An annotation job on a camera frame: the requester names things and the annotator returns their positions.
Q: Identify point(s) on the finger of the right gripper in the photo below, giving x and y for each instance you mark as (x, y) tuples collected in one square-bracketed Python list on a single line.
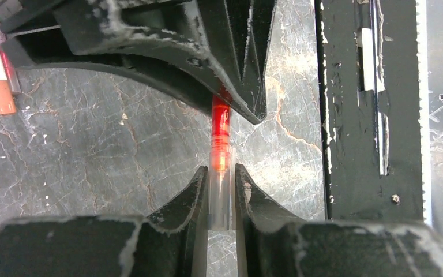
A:
[(250, 26)]

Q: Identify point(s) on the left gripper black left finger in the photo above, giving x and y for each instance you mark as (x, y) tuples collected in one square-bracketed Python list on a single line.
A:
[(172, 241)]

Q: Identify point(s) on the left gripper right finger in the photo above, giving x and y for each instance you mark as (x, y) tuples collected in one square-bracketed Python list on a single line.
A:
[(272, 241)]

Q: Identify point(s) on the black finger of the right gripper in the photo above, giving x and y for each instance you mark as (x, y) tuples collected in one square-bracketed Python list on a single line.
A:
[(180, 48)]

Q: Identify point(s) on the dark red slim pen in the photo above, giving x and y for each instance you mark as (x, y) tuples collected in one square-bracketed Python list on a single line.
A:
[(220, 135)]

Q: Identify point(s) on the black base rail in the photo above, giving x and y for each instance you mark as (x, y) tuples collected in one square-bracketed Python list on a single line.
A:
[(370, 98)]

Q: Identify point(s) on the grey slotted cable duct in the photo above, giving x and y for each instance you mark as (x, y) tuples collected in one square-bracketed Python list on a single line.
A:
[(422, 111)]

